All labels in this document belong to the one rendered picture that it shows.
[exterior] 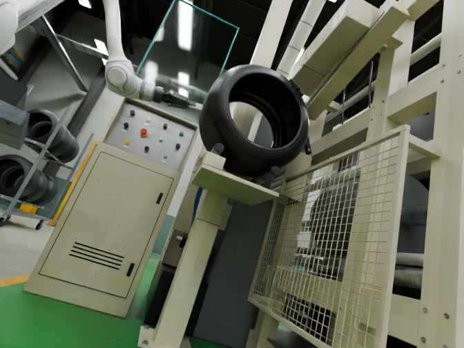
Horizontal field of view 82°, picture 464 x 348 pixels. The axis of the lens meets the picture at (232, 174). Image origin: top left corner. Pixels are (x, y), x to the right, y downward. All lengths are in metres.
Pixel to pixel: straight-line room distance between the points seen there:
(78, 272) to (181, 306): 0.63
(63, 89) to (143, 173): 10.91
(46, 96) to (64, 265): 11.07
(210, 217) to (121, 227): 0.56
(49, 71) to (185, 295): 12.19
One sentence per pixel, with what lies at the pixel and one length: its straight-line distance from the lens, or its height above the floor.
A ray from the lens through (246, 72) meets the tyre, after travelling 1.39.
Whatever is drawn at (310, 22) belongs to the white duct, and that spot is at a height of 2.40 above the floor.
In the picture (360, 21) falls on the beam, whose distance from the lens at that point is 1.54.
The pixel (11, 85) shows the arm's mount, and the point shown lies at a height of 0.73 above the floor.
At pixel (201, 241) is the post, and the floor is 0.52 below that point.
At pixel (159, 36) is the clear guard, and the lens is 2.29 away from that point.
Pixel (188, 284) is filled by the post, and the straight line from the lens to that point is 1.48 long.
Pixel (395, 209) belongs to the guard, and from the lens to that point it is 0.86.
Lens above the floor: 0.45
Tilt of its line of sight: 18 degrees up
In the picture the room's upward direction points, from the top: 18 degrees clockwise
